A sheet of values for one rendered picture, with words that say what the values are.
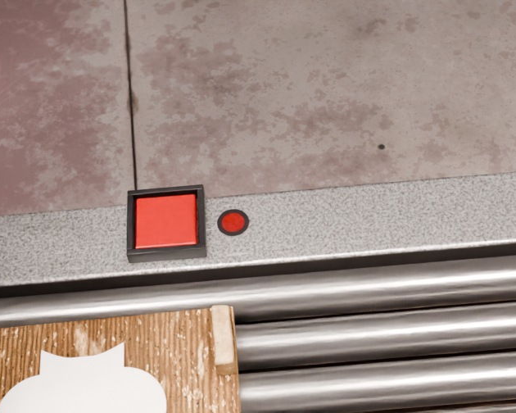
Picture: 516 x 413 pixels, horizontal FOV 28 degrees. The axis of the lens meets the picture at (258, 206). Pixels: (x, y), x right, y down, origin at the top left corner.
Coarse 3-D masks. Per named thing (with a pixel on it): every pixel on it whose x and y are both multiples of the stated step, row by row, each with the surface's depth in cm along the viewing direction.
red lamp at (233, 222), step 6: (228, 216) 102; (234, 216) 102; (240, 216) 102; (222, 222) 101; (228, 222) 101; (234, 222) 101; (240, 222) 101; (228, 228) 101; (234, 228) 101; (240, 228) 101
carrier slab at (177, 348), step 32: (96, 320) 94; (128, 320) 94; (160, 320) 93; (192, 320) 93; (0, 352) 92; (32, 352) 92; (64, 352) 92; (96, 352) 92; (128, 352) 92; (160, 352) 91; (192, 352) 91; (0, 384) 91; (192, 384) 90; (224, 384) 89
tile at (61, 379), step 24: (48, 360) 91; (72, 360) 91; (96, 360) 91; (120, 360) 90; (24, 384) 90; (48, 384) 89; (72, 384) 89; (96, 384) 89; (120, 384) 89; (144, 384) 89; (0, 408) 88; (24, 408) 88; (48, 408) 88; (72, 408) 88; (96, 408) 88; (120, 408) 88; (144, 408) 88
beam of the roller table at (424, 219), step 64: (320, 192) 103; (384, 192) 102; (448, 192) 102; (512, 192) 101; (0, 256) 101; (64, 256) 100; (256, 256) 99; (320, 256) 99; (384, 256) 99; (448, 256) 100
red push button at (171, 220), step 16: (144, 208) 101; (160, 208) 101; (176, 208) 101; (192, 208) 101; (144, 224) 100; (160, 224) 100; (176, 224) 100; (192, 224) 100; (144, 240) 99; (160, 240) 99; (176, 240) 99; (192, 240) 99
